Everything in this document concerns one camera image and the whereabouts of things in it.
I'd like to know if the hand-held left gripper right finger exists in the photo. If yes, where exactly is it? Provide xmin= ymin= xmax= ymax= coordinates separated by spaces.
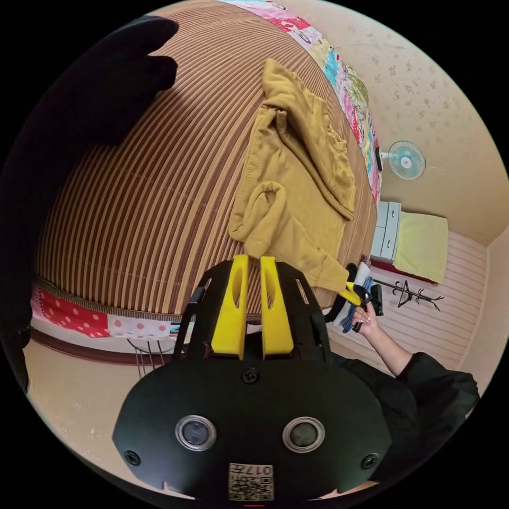
xmin=260 ymin=256 xmax=295 ymax=359

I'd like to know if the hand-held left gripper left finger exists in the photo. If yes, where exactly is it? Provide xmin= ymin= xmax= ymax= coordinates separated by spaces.
xmin=211 ymin=254 xmax=250 ymax=359

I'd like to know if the brown long sleeve shirt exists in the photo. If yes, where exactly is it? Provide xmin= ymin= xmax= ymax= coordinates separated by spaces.
xmin=227 ymin=58 xmax=357 ymax=297

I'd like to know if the person's right forearm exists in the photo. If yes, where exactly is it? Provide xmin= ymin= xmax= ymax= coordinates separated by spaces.
xmin=364 ymin=330 xmax=414 ymax=377

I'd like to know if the person's right hand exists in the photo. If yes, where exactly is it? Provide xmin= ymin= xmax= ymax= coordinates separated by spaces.
xmin=352 ymin=302 xmax=381 ymax=339

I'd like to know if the white cupboard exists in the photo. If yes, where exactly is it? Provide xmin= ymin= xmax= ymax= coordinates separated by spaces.
xmin=370 ymin=200 xmax=402 ymax=261

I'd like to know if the black coat rack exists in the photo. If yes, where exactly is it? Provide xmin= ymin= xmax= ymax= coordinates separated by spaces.
xmin=373 ymin=278 xmax=445 ymax=313

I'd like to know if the pale yellow cloth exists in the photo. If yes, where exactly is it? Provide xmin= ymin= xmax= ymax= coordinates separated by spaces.
xmin=392 ymin=211 xmax=449 ymax=285

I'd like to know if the bed with striped woven mat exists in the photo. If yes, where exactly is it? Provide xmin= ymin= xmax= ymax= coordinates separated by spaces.
xmin=30 ymin=0 xmax=382 ymax=358

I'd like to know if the pile of clothes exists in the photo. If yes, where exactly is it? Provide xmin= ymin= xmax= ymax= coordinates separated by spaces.
xmin=0 ymin=17 xmax=180 ymax=394

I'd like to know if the wall fan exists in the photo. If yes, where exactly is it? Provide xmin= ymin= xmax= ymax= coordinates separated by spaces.
xmin=375 ymin=139 xmax=427 ymax=182

